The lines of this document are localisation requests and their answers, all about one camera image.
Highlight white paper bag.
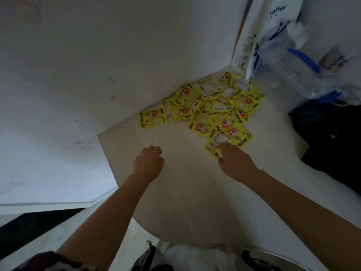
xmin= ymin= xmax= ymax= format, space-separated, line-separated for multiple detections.
xmin=231 ymin=0 xmax=306 ymax=80

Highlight black bag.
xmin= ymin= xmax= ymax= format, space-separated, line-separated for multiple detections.
xmin=288 ymin=99 xmax=361 ymax=196

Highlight clear plastic bag, blue handle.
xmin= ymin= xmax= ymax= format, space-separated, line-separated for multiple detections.
xmin=253 ymin=22 xmax=344 ymax=104

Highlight single yellow packet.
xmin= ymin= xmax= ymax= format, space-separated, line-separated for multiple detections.
xmin=204 ymin=132 xmax=232 ymax=158

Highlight pile of yellow snack packets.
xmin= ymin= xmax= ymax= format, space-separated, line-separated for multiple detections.
xmin=138 ymin=72 xmax=265 ymax=150

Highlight person's right forearm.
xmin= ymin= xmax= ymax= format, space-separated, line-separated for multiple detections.
xmin=242 ymin=170 xmax=361 ymax=271

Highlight white bag with cartoon print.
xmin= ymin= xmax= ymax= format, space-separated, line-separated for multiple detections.
xmin=318 ymin=44 xmax=361 ymax=106

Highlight black strap item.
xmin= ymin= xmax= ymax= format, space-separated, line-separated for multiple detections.
xmin=130 ymin=240 xmax=174 ymax=271

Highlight person's left forearm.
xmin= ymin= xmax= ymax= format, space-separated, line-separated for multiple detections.
xmin=56 ymin=172 xmax=154 ymax=271

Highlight person's patterned clothing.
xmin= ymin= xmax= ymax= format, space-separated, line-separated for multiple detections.
xmin=11 ymin=250 xmax=97 ymax=271

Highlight white plastic bag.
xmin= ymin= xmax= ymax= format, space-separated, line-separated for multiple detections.
xmin=163 ymin=244 xmax=240 ymax=271

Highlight person's left hand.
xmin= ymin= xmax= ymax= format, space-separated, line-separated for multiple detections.
xmin=132 ymin=145 xmax=165 ymax=183

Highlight person's right hand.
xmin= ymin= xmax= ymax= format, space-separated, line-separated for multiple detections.
xmin=217 ymin=142 xmax=262 ymax=185

